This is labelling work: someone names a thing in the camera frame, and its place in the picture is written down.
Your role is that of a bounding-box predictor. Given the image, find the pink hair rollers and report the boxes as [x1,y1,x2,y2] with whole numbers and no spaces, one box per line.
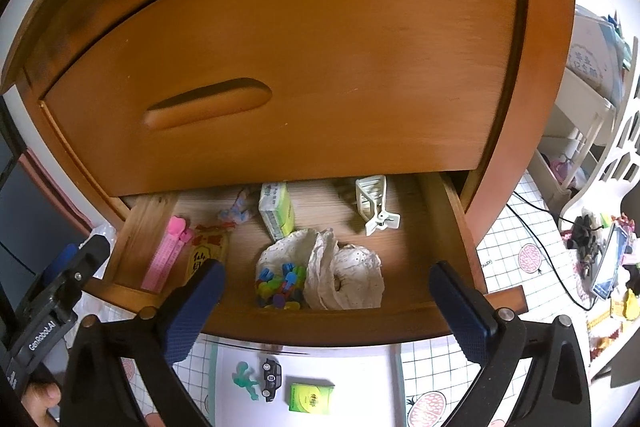
[141,216,193,293]

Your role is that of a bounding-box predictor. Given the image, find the white plastic clip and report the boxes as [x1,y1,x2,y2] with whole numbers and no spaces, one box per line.
[355,176,401,236]

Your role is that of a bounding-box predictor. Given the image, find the person's left hand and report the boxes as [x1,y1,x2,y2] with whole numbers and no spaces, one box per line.
[21,383,62,427]

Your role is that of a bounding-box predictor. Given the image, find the green rubber figure toy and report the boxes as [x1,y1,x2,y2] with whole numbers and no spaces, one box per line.
[232,361,259,401]

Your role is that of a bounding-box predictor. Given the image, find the yellow snack packet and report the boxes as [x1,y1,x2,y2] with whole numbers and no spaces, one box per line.
[184,225,230,282]

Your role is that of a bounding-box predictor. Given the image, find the clear plastic bag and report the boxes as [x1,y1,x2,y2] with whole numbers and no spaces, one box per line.
[90,222,117,251]

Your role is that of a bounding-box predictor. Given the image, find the black toy car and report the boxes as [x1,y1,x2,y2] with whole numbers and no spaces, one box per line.
[262,358,282,402]

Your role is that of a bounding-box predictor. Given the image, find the white teal-rimmed tray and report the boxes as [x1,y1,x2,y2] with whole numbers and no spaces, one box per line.
[209,343,406,426]

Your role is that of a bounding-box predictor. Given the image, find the pale blue pink wrapper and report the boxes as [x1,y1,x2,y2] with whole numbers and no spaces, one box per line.
[218,187,256,227]

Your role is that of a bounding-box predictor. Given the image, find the open lower wooden drawer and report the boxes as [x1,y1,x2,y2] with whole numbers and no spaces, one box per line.
[81,171,530,348]

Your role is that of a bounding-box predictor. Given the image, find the white crumpled cloth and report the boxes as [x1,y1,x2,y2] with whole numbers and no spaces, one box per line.
[255,229,385,310]

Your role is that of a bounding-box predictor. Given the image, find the green tissue pack on tray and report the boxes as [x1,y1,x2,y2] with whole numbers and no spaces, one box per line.
[288,383,334,415]

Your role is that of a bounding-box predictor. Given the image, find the green tissue pack in drawer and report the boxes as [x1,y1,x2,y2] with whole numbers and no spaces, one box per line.
[258,182,295,242]

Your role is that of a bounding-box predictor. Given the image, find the clutter pile on floor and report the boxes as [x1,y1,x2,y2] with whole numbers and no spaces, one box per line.
[563,211,639,361]

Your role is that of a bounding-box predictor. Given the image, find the white carved furniture panel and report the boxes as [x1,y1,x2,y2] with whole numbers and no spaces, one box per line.
[560,38,639,221]

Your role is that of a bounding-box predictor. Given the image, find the upper wooden drawer front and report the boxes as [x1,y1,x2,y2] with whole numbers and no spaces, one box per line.
[43,0,516,196]

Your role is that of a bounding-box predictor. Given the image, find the wooden nightstand cabinet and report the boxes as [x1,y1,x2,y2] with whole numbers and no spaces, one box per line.
[1,0,575,239]

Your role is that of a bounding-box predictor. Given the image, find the white shelf unit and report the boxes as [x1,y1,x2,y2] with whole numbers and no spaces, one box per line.
[528,5,634,215]

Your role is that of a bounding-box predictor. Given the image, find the black cable on floor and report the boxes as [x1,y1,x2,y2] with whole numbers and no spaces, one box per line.
[506,188,599,313]

